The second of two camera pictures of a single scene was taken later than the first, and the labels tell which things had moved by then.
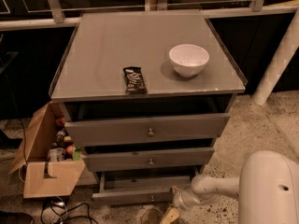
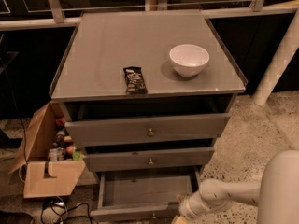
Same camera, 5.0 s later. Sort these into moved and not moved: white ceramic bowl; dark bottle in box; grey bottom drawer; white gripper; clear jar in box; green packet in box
Moved: white gripper; grey bottom drawer
Not moved: green packet in box; white ceramic bowl; dark bottle in box; clear jar in box
